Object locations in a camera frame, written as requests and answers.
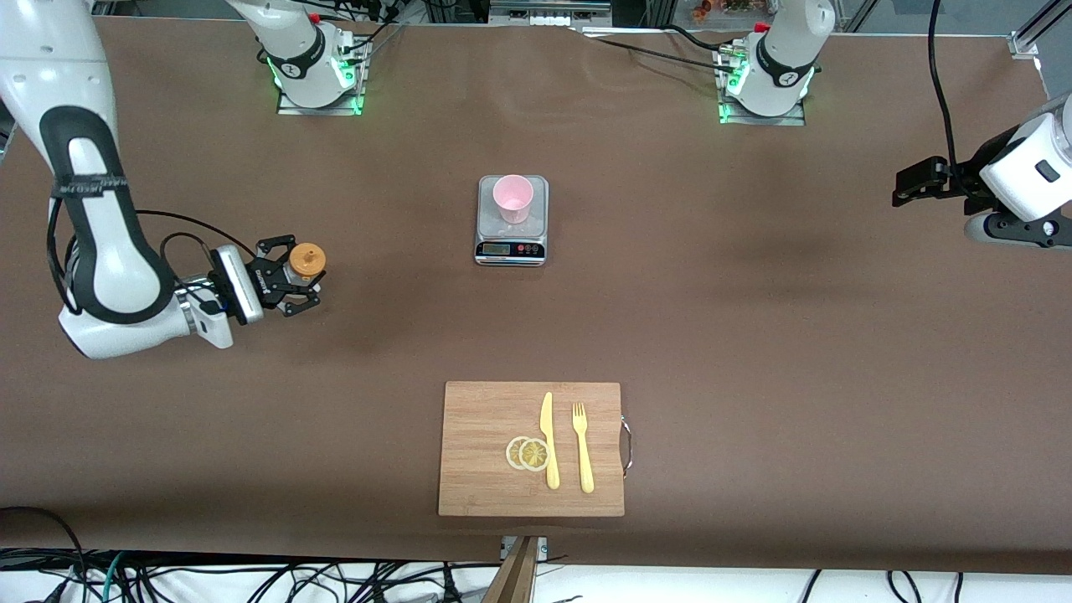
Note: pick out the pink plastic cup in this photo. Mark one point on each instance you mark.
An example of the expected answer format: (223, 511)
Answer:
(512, 201)

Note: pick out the bamboo cutting board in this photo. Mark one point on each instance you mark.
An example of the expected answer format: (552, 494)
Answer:
(477, 419)

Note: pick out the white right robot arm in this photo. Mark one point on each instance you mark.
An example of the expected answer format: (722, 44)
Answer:
(100, 251)

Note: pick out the aluminium frame corner bracket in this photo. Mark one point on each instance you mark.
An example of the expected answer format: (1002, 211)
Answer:
(1026, 43)

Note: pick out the silver digital kitchen scale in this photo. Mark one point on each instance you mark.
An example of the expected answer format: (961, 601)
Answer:
(486, 219)

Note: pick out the clear sauce bottle orange cap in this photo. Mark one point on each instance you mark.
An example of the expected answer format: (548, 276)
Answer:
(307, 261)

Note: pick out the yellow plastic knife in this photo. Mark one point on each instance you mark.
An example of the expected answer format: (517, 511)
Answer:
(547, 419)

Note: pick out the wooden post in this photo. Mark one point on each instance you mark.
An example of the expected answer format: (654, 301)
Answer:
(515, 578)

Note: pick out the lemon slice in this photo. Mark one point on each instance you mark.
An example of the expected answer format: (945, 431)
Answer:
(534, 455)
(512, 453)

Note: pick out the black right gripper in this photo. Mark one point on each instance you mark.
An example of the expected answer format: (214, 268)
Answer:
(265, 279)

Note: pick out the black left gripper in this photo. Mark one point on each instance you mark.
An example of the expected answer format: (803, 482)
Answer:
(963, 177)

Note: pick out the metal table edge bracket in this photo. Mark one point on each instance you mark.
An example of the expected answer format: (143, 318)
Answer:
(543, 548)

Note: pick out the yellow plastic fork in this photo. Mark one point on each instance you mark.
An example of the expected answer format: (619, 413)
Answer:
(584, 461)

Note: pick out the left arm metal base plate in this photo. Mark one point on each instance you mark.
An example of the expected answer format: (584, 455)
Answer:
(791, 120)

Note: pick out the white power strip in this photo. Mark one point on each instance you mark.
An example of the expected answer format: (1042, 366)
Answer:
(544, 18)

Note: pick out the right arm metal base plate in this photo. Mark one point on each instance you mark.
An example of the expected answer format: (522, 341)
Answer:
(289, 109)

